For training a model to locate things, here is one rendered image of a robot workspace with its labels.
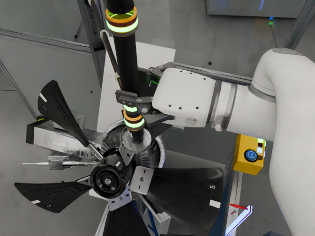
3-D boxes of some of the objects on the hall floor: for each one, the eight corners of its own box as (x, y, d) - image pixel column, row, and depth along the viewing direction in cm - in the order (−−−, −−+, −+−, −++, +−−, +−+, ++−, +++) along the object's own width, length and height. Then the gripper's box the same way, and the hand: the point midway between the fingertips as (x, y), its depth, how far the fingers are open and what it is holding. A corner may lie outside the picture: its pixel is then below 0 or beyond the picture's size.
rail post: (208, 208, 201) (232, 163, 136) (213, 210, 200) (240, 165, 136) (207, 213, 199) (231, 170, 134) (212, 215, 198) (239, 172, 133)
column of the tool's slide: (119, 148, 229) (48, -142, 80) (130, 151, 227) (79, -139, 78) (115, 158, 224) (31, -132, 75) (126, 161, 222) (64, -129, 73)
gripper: (229, 56, 50) (135, 38, 53) (213, 133, 41) (101, 106, 44) (221, 84, 56) (138, 66, 59) (206, 156, 47) (108, 131, 50)
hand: (131, 85), depth 51 cm, fingers open, 5 cm apart
